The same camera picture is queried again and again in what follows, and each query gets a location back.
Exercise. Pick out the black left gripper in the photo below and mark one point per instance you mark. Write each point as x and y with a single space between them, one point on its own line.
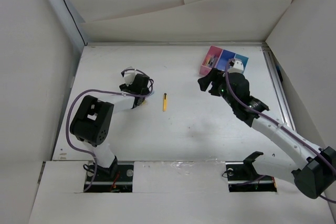
124 86

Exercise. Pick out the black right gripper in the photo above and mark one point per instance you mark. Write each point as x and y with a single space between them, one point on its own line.
214 74

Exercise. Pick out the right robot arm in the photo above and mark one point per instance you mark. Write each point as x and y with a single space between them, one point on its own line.
311 169

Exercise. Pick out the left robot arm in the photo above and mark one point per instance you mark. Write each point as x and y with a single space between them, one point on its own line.
92 120

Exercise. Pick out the pink container compartment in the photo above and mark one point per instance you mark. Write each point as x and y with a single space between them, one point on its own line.
213 51

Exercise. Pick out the dark blue container compartment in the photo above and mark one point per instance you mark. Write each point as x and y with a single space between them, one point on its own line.
224 58

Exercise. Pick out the light blue container compartment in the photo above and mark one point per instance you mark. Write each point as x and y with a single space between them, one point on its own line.
243 59

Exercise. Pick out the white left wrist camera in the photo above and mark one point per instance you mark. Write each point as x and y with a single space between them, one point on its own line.
128 75

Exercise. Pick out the aluminium rail right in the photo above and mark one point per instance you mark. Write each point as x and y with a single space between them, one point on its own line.
281 97

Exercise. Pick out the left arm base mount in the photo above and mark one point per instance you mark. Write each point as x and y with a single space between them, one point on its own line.
119 180

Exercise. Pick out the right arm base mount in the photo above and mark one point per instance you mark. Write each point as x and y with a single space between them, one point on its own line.
243 178

